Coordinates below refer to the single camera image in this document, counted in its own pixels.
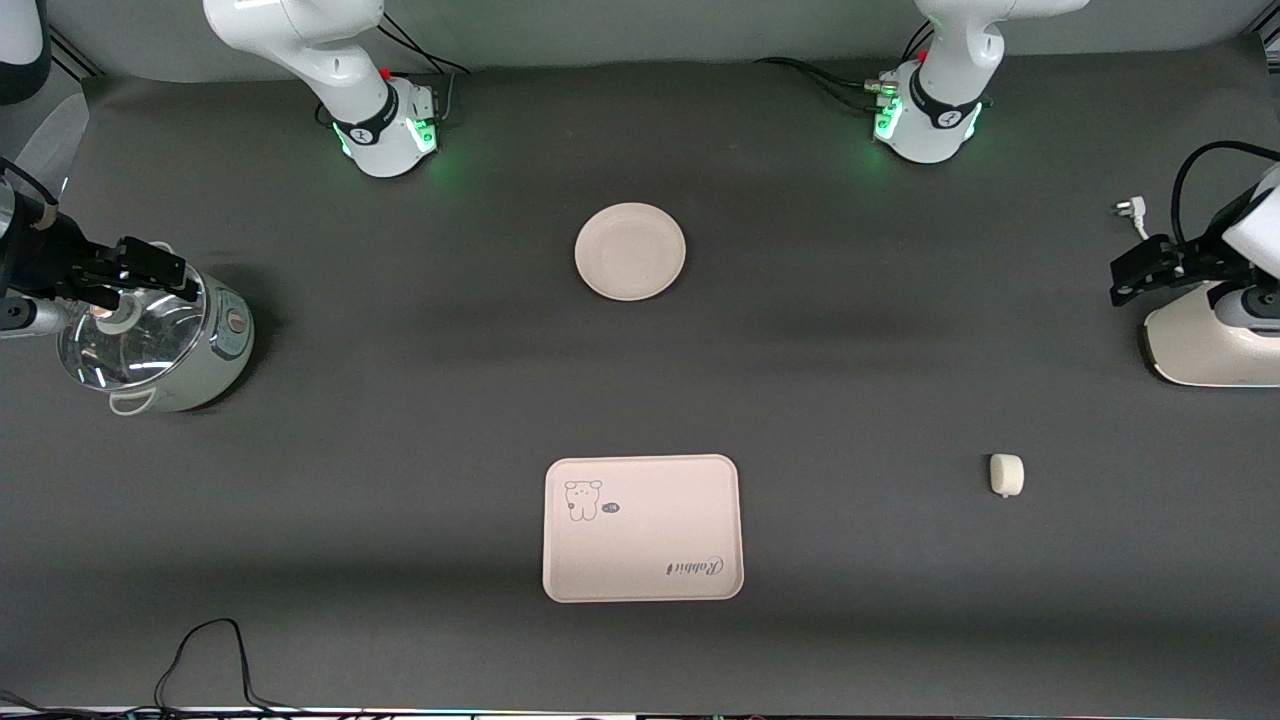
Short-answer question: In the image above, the round cream plate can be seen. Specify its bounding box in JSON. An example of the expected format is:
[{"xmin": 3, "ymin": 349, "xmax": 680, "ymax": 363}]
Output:
[{"xmin": 574, "ymin": 202, "xmax": 688, "ymax": 302}]

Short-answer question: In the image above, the cream rectangular rabbit tray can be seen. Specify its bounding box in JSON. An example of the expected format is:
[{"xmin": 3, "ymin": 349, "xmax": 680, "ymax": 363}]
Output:
[{"xmin": 542, "ymin": 454, "xmax": 745, "ymax": 604}]

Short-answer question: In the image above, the glass pot lid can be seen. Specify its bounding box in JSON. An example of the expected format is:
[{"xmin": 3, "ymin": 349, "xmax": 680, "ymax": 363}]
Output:
[{"xmin": 57, "ymin": 262, "xmax": 209, "ymax": 392}]

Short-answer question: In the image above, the pale green cooking pot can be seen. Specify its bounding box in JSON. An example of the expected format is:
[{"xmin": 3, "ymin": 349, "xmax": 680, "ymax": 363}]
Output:
[{"xmin": 57, "ymin": 243, "xmax": 256, "ymax": 417}]

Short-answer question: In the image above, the cream white toaster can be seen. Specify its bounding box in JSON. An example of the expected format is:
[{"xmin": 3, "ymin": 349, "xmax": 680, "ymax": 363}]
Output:
[{"xmin": 1142, "ymin": 280, "xmax": 1280, "ymax": 389}]

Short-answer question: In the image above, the dark grey table cloth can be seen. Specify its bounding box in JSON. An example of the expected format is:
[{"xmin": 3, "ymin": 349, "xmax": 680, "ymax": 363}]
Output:
[{"xmin": 0, "ymin": 38, "xmax": 1280, "ymax": 715}]

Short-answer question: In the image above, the black right arm base cable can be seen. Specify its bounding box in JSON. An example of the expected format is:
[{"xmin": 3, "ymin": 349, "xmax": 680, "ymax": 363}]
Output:
[{"xmin": 375, "ymin": 12, "xmax": 472, "ymax": 126}]

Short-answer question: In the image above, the black arm base cable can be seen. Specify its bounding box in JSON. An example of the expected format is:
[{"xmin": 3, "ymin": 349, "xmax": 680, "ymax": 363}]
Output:
[
  {"xmin": 375, "ymin": 12, "xmax": 472, "ymax": 126},
  {"xmin": 753, "ymin": 20, "xmax": 936, "ymax": 113}
]

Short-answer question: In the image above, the black loose floor cable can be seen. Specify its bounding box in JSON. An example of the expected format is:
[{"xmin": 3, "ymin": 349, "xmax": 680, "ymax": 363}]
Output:
[{"xmin": 0, "ymin": 617, "xmax": 371, "ymax": 717}]

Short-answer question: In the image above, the black left arm base cable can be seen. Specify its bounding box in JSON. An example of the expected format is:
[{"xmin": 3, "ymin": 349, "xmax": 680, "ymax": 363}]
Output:
[{"xmin": 753, "ymin": 20, "xmax": 936, "ymax": 113}]

